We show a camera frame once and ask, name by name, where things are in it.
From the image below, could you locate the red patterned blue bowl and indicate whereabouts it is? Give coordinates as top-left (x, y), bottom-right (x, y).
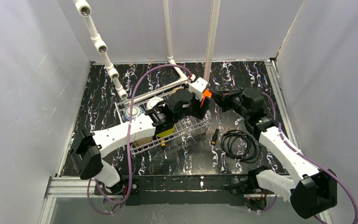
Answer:
top-left (123, 105), bottom-right (145, 122)

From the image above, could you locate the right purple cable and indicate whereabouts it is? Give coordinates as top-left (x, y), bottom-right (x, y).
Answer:
top-left (262, 91), bottom-right (358, 224)

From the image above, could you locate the yellow handled screwdriver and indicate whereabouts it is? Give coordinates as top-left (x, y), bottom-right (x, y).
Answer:
top-left (161, 139), bottom-right (167, 160)

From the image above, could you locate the cream white bowl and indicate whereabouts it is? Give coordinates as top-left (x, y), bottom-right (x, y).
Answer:
top-left (170, 87), bottom-right (184, 95)

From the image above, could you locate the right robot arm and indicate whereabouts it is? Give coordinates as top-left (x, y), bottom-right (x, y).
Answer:
top-left (210, 87), bottom-right (337, 219)

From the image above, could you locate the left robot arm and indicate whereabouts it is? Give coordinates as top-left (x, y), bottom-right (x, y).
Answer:
top-left (69, 88), bottom-right (212, 188)

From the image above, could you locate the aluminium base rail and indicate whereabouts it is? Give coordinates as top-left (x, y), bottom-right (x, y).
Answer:
top-left (39, 175), bottom-right (317, 224)

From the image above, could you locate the grey white bowl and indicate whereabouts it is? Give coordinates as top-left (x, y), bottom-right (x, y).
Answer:
top-left (146, 97), bottom-right (164, 110)

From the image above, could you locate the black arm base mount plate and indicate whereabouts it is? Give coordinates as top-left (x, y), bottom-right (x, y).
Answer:
top-left (93, 174), bottom-right (274, 209)

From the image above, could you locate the orange bowl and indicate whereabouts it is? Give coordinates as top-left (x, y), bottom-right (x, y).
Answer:
top-left (200, 89), bottom-right (212, 108)

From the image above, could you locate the white wire dish rack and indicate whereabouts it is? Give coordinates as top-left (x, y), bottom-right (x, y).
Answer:
top-left (131, 87), bottom-right (211, 155)

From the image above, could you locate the white bowl brown rim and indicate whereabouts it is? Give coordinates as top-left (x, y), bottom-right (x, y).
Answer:
top-left (133, 136), bottom-right (153, 147)

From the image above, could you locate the white pvc pipe frame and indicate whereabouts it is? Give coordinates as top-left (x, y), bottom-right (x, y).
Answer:
top-left (72, 0), bottom-right (195, 107)

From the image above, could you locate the white vertical pole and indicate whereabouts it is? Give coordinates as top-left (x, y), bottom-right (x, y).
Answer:
top-left (204, 0), bottom-right (221, 81)

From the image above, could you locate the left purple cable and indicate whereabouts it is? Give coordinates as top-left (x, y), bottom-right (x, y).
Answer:
top-left (87, 63), bottom-right (195, 216)

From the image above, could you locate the yellow green bowl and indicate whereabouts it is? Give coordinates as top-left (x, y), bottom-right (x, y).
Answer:
top-left (156, 126), bottom-right (175, 138)

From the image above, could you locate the purple cable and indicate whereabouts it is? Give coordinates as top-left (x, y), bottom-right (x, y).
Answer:
top-left (262, 91), bottom-right (358, 224)
top-left (87, 63), bottom-right (195, 216)

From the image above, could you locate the black orange handled screwdriver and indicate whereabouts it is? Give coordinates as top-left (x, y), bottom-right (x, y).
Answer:
top-left (211, 119), bottom-right (221, 146)

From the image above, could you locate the coiled black cable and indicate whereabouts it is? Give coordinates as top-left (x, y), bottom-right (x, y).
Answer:
top-left (220, 130), bottom-right (263, 164)

